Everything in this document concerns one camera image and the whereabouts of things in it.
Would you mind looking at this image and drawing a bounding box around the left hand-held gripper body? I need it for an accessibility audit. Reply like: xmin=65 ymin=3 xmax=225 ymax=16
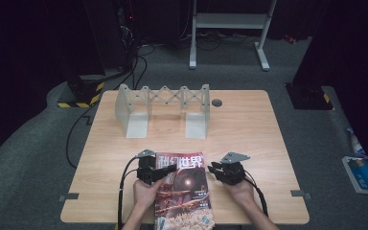
xmin=135 ymin=149 xmax=161 ymax=186

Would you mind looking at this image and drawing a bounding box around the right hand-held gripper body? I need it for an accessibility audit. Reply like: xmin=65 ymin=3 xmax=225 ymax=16
xmin=219 ymin=150 xmax=251 ymax=187

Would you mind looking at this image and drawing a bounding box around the red science fiction magazine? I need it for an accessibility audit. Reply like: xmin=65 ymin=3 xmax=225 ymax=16
xmin=153 ymin=151 xmax=216 ymax=230

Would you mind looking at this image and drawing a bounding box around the person's right hand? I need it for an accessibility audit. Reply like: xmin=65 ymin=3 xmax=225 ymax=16
xmin=224 ymin=179 xmax=257 ymax=208

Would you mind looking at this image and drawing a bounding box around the person's left hand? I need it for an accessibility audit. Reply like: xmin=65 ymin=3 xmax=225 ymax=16
xmin=132 ymin=177 xmax=165 ymax=211

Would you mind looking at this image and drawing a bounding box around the translucent grey expandable book rack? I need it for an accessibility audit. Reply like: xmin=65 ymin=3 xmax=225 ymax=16
xmin=114 ymin=83 xmax=212 ymax=140

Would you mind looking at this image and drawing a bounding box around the grey tape piece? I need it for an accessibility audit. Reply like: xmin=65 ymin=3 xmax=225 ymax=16
xmin=289 ymin=189 xmax=312 ymax=200
xmin=58 ymin=193 xmax=81 ymax=203

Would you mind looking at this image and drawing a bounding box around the black yellow striped stand base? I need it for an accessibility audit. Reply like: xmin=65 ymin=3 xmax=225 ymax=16
xmin=57 ymin=74 xmax=106 ymax=109

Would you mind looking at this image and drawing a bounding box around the white blue bottle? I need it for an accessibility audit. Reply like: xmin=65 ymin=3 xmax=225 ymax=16
xmin=345 ymin=126 xmax=368 ymax=158

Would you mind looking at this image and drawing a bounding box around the blue and white packet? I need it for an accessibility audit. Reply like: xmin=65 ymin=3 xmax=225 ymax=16
xmin=341 ymin=155 xmax=368 ymax=196

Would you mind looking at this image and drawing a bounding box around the black equipment tower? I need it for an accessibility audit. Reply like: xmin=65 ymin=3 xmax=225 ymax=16
xmin=85 ymin=0 xmax=139 ymax=73

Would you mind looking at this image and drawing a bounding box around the white metal stand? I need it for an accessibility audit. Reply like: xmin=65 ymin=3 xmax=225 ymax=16
xmin=188 ymin=0 xmax=278 ymax=72

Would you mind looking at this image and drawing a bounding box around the dark curtain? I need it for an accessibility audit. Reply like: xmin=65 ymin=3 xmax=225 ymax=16
xmin=291 ymin=0 xmax=368 ymax=183
xmin=0 ymin=0 xmax=106 ymax=156

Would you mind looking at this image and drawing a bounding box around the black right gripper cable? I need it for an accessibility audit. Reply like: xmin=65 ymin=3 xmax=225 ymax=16
xmin=242 ymin=171 xmax=269 ymax=219

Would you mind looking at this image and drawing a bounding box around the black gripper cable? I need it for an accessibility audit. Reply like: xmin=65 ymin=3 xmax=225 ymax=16
xmin=242 ymin=171 xmax=269 ymax=219
xmin=117 ymin=155 xmax=142 ymax=230

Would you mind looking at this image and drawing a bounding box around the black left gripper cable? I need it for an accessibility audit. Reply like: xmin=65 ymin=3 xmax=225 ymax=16
xmin=117 ymin=155 xmax=142 ymax=230

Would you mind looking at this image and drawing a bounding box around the black floor cable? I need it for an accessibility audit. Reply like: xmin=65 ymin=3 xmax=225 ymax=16
xmin=65 ymin=44 xmax=157 ymax=170

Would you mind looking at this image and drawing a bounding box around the black cable bundle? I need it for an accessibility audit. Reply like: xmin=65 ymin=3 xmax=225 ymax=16
xmin=180 ymin=30 xmax=260 ymax=52

